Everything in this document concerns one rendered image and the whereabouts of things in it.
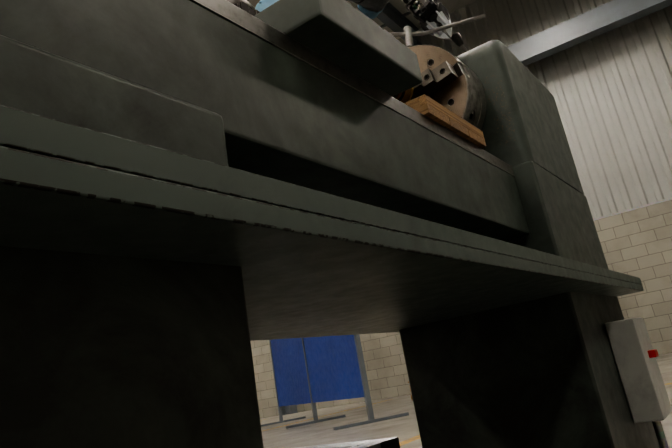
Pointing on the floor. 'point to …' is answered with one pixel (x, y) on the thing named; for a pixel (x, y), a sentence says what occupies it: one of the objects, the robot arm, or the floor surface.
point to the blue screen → (320, 375)
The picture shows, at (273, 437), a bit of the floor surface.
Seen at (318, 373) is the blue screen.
